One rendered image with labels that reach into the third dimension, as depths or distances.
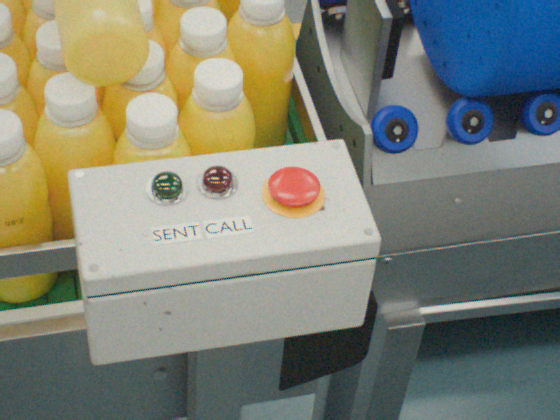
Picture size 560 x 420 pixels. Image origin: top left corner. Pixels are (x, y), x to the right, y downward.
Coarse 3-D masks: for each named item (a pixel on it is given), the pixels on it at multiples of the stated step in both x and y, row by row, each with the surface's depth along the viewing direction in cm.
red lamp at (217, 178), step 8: (208, 168) 75; (216, 168) 75; (224, 168) 75; (208, 176) 74; (216, 176) 74; (224, 176) 74; (232, 176) 75; (208, 184) 74; (216, 184) 74; (224, 184) 74; (232, 184) 75; (216, 192) 74
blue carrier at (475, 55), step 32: (416, 0) 110; (448, 0) 101; (480, 0) 94; (512, 0) 88; (544, 0) 88; (448, 32) 102; (480, 32) 95; (512, 32) 89; (544, 32) 90; (448, 64) 103; (480, 64) 96; (512, 64) 92; (544, 64) 93; (480, 96) 100
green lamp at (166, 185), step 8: (160, 176) 74; (168, 176) 74; (176, 176) 74; (152, 184) 74; (160, 184) 73; (168, 184) 73; (176, 184) 74; (160, 192) 73; (168, 192) 73; (176, 192) 74
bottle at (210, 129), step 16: (192, 96) 88; (240, 96) 88; (192, 112) 88; (208, 112) 87; (224, 112) 87; (240, 112) 88; (192, 128) 88; (208, 128) 87; (224, 128) 87; (240, 128) 88; (192, 144) 89; (208, 144) 88; (224, 144) 88; (240, 144) 89
